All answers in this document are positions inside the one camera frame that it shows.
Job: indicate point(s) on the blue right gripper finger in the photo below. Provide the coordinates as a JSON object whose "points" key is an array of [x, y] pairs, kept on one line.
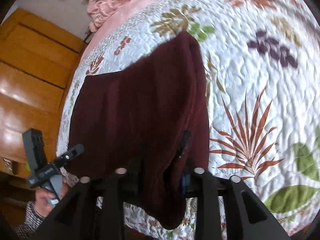
{"points": [[186, 182]]}

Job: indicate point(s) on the checkered left sleeve forearm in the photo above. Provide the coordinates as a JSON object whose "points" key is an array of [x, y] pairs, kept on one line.
{"points": [[32, 221]]}

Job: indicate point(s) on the white floral quilt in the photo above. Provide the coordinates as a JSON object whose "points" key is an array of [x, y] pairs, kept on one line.
{"points": [[261, 59]]}

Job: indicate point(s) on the dark maroon pants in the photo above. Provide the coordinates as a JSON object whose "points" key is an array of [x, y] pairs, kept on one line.
{"points": [[150, 119]]}

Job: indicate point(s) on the pink bed sheet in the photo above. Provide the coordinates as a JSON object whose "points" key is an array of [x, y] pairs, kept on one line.
{"points": [[116, 21]]}

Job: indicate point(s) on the wooden wardrobe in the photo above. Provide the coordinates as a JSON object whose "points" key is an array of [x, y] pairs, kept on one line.
{"points": [[38, 60]]}

